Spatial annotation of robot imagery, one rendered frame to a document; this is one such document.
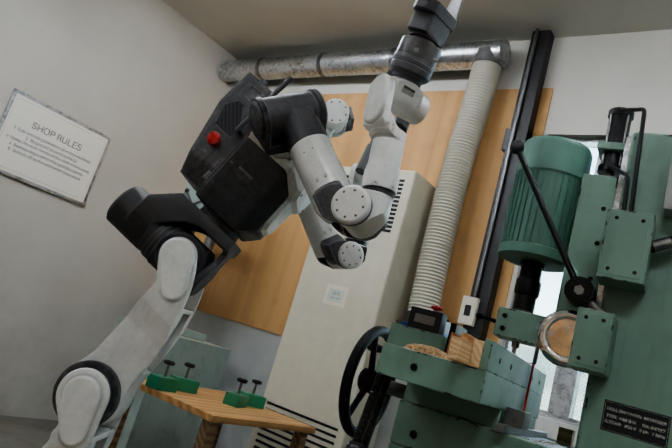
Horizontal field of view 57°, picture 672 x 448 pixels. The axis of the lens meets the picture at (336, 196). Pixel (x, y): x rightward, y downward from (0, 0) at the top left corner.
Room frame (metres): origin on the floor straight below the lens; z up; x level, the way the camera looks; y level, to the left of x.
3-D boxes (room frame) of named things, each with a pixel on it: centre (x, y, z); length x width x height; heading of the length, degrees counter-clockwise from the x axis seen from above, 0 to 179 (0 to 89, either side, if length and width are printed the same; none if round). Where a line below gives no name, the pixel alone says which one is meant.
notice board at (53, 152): (3.51, 1.65, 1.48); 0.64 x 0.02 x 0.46; 141
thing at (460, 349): (1.33, -0.42, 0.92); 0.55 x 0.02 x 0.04; 148
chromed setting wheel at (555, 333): (1.31, -0.56, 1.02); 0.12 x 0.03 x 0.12; 58
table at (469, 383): (1.47, -0.38, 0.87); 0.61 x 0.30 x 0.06; 148
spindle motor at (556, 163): (1.48, -0.51, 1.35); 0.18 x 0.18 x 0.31
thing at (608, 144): (1.41, -0.63, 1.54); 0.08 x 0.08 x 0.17; 58
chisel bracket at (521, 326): (1.47, -0.53, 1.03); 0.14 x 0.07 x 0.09; 58
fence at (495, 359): (1.39, -0.50, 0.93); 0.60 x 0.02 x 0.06; 148
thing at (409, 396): (1.51, -0.46, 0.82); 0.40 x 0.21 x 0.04; 148
